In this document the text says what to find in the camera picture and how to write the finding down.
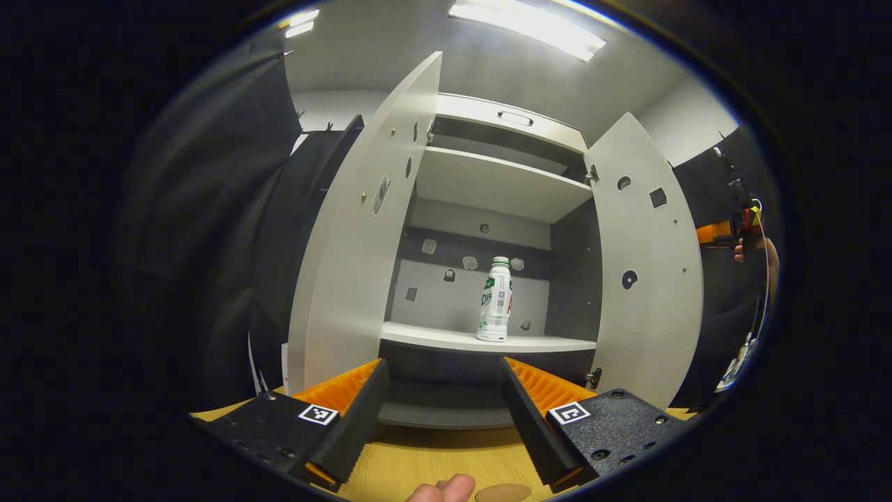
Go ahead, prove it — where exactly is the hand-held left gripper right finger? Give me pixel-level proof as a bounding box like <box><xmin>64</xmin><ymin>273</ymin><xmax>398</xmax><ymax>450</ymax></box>
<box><xmin>500</xmin><ymin>357</ymin><xmax>687</xmax><ymax>494</ymax></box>

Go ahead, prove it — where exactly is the white drink bottle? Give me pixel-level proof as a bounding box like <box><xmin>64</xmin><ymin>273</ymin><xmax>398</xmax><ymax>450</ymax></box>
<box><xmin>477</xmin><ymin>256</ymin><xmax>514</xmax><ymax>343</ymax></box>

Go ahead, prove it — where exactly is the white and blue item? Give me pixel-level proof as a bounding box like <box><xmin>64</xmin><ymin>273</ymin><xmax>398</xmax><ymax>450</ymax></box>
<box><xmin>716</xmin><ymin>333</ymin><xmax>759</xmax><ymax>393</ymax></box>

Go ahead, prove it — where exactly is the large ceiling light panel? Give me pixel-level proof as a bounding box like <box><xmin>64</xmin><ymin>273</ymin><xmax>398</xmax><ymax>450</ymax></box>
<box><xmin>447</xmin><ymin>0</ymin><xmax>607</xmax><ymax>62</ymax></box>

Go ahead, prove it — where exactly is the white cabinet door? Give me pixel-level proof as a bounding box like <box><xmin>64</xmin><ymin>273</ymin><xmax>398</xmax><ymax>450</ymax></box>
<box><xmin>584</xmin><ymin>112</ymin><xmax>706</xmax><ymax>411</ymax></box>
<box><xmin>287</xmin><ymin>51</ymin><xmax>443</xmax><ymax>397</ymax></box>

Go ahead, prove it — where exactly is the small ceiling light panel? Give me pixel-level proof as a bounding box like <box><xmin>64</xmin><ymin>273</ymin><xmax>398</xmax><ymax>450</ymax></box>
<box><xmin>279</xmin><ymin>8</ymin><xmax>321</xmax><ymax>39</ymax></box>

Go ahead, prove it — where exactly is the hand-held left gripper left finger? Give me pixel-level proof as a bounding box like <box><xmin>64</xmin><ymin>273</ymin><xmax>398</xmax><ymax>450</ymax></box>
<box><xmin>192</xmin><ymin>358</ymin><xmax>391</xmax><ymax>492</ymax></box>

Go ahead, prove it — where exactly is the white open cabinet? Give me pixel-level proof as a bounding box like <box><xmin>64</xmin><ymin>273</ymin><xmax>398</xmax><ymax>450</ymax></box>
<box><xmin>287</xmin><ymin>51</ymin><xmax>706</xmax><ymax>429</ymax></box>

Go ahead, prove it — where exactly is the round brown coaster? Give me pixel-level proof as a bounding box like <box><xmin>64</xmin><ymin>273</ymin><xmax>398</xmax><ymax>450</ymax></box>
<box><xmin>475</xmin><ymin>483</ymin><xmax>532</xmax><ymax>502</ymax></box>

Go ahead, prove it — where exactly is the white cord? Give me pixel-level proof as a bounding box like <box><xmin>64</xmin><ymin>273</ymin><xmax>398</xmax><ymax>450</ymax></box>
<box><xmin>247</xmin><ymin>333</ymin><xmax>270</xmax><ymax>395</ymax></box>

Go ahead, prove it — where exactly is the black backdrop cloth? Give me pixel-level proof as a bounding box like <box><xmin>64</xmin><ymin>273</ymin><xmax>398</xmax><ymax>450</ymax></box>
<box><xmin>115</xmin><ymin>28</ymin><xmax>781</xmax><ymax>412</ymax></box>

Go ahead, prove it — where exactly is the white cabinet shelf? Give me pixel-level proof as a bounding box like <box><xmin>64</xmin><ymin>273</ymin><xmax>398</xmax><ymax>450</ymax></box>
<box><xmin>380</xmin><ymin>321</ymin><xmax>599</xmax><ymax>354</ymax></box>
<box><xmin>416</xmin><ymin>146</ymin><xmax>594</xmax><ymax>224</ymax></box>

